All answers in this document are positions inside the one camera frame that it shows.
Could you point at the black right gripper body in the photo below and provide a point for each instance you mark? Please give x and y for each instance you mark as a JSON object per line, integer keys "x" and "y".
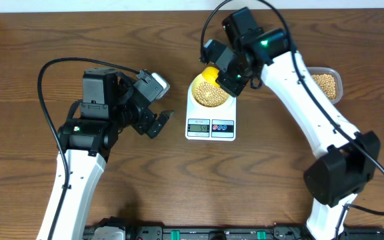
{"x": 236, "y": 77}

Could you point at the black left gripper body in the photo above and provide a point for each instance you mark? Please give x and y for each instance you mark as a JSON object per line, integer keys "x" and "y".
{"x": 126, "y": 110}

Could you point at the yellow measuring scoop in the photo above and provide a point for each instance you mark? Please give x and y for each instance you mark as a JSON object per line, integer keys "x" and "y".
{"x": 210, "y": 74}

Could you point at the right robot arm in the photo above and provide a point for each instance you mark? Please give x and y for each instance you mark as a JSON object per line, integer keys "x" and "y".
{"x": 346, "y": 159}

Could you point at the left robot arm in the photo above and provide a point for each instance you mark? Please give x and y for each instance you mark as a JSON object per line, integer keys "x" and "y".
{"x": 111, "y": 102}

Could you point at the soybeans in bowl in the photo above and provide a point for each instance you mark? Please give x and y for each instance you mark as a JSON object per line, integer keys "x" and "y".
{"x": 209, "y": 95}

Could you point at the pale yellow bowl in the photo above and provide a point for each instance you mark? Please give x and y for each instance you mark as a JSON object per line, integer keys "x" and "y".
{"x": 200, "y": 79}

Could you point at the white digital kitchen scale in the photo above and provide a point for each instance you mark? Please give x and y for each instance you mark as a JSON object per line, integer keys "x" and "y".
{"x": 210, "y": 124}

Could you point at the soybeans in container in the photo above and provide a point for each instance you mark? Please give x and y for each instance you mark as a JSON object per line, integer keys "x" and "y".
{"x": 327, "y": 84}

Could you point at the clear plastic container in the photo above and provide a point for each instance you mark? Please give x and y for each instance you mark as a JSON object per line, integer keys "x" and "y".
{"x": 338, "y": 82}

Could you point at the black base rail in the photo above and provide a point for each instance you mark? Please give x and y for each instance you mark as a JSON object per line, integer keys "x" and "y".
{"x": 117, "y": 228}

